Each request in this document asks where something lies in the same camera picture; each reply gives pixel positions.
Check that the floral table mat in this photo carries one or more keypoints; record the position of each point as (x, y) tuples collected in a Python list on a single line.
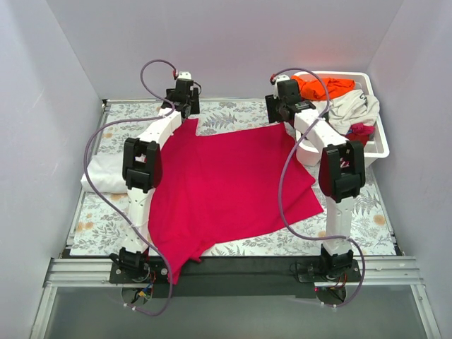
[(99, 231)]

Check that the folded white t shirt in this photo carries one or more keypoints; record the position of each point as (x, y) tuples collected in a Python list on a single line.
[(105, 172)]

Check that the white laundry basket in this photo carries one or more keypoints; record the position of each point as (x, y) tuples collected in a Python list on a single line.
[(376, 147)]

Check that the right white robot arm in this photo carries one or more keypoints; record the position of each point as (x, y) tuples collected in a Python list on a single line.
[(341, 171)]

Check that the magenta t shirt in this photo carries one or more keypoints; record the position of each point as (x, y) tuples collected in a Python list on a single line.
[(226, 187)]

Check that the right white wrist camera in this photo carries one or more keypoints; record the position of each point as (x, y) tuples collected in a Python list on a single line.
[(277, 78)]

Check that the white grey t shirt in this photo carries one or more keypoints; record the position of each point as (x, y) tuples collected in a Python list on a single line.
[(354, 107)]

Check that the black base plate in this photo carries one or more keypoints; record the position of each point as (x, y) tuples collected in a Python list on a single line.
[(239, 276)]

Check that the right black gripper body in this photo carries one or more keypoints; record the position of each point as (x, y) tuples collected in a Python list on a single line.
[(272, 110)]

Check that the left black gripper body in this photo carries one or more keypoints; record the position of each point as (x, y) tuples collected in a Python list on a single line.
[(193, 106)]

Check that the dark red t shirt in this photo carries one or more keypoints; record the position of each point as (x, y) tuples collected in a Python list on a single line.
[(362, 138)]

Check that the pink garment in basket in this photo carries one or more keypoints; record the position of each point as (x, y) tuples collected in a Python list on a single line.
[(360, 129)]

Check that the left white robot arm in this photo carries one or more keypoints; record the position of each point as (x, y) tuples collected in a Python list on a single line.
[(142, 172)]

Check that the aluminium frame rail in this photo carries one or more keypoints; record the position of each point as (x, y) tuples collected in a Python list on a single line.
[(237, 297)]

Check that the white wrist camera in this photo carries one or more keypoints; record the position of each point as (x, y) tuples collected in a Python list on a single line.
[(277, 78), (182, 75)]

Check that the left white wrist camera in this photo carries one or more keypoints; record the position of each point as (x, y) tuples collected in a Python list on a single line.
[(182, 75)]

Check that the orange t shirt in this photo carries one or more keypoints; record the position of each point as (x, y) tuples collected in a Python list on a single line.
[(313, 90)]

